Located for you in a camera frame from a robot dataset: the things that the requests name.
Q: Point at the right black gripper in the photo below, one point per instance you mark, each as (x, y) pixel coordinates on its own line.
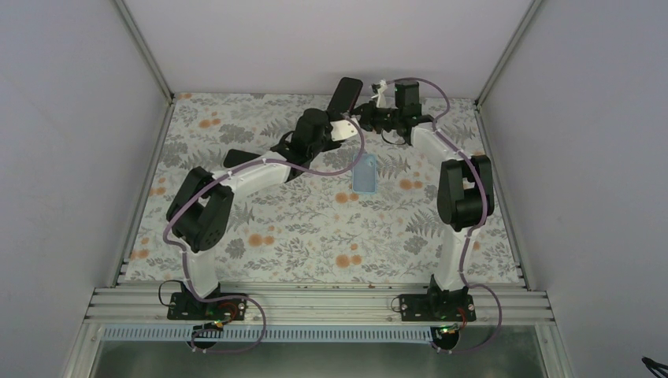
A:
(367, 116)

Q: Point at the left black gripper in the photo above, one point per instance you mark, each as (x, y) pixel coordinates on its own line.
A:
(335, 146)

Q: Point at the black phone case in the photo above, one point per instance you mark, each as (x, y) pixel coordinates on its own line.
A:
(344, 98)

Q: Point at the light blue phone case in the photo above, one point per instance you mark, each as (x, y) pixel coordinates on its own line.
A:
(364, 175)

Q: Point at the black phone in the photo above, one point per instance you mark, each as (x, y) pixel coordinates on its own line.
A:
(236, 157)

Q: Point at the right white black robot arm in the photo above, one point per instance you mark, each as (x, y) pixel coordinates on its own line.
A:
(465, 194)

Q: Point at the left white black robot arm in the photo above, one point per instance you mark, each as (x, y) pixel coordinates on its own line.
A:
(198, 216)

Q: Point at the floral table mat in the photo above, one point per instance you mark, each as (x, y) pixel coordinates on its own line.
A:
(314, 229)

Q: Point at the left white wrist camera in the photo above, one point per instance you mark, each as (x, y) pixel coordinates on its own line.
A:
(342, 130)

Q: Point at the right aluminium frame post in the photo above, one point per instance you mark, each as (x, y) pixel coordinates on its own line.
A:
(508, 51)

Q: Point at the aluminium frame post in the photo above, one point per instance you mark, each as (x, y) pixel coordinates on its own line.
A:
(143, 48)
(508, 51)

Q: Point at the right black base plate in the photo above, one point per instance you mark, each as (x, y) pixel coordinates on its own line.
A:
(422, 308)

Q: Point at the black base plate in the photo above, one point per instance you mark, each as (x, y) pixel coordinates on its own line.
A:
(422, 308)
(184, 306)

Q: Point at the slotted grey cable duct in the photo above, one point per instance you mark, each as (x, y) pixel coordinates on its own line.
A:
(272, 333)

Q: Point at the left aluminium frame post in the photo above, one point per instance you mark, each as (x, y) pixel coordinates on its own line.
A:
(143, 48)

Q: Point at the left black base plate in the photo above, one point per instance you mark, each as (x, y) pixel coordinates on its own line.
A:
(184, 306)

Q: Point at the aluminium front rail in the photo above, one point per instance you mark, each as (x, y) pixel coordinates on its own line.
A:
(354, 304)

